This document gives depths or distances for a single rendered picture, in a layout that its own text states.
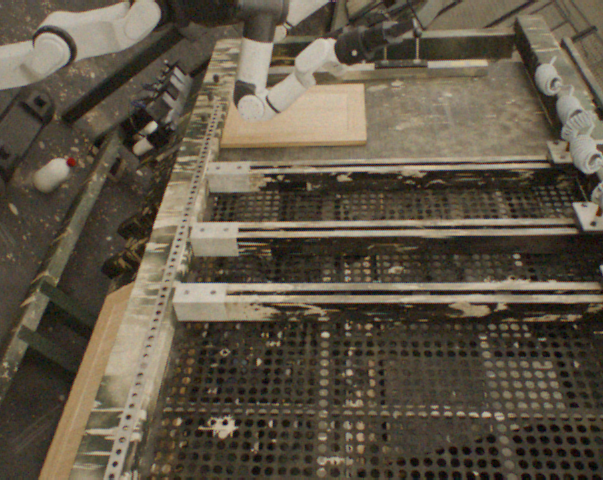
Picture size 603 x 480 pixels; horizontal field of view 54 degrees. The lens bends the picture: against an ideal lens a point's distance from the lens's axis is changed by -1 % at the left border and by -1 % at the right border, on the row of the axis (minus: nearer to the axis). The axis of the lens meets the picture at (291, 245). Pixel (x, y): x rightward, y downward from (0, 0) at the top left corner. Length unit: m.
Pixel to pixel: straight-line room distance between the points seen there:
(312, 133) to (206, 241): 0.63
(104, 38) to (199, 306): 1.01
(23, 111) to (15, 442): 1.22
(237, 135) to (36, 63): 0.69
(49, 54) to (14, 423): 1.21
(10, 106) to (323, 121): 1.20
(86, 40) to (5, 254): 0.85
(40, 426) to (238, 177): 1.11
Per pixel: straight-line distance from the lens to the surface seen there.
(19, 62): 2.26
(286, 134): 2.04
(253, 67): 1.75
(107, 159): 2.75
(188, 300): 1.45
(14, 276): 2.41
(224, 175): 1.81
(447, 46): 2.62
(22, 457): 2.23
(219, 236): 1.59
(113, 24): 2.04
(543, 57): 2.38
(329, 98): 2.23
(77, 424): 1.92
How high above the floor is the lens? 1.84
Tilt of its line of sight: 27 degrees down
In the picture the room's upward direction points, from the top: 64 degrees clockwise
